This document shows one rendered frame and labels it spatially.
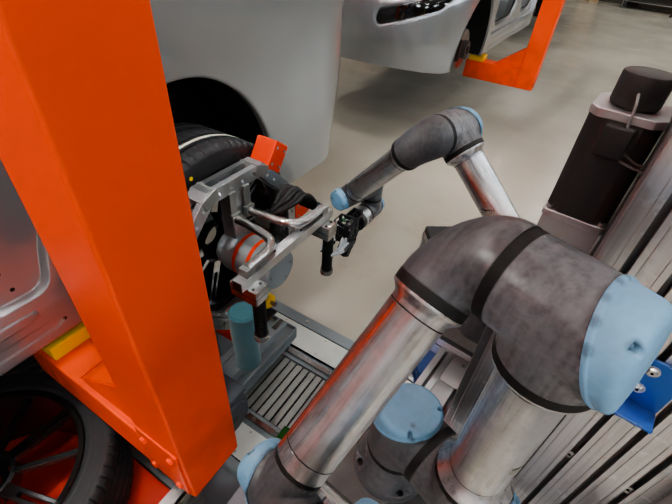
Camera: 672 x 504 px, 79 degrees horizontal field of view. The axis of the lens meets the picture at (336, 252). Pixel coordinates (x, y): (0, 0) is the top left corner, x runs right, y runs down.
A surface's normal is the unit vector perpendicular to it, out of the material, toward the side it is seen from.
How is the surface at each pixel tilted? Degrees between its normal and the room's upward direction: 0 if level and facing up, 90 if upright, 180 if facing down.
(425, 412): 8
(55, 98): 90
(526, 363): 90
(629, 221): 90
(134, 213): 90
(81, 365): 0
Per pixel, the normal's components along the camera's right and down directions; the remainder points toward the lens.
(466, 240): -0.59, -0.50
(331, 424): -0.24, -0.01
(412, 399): -0.02, -0.83
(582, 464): -0.61, 0.47
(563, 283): -0.37, -0.46
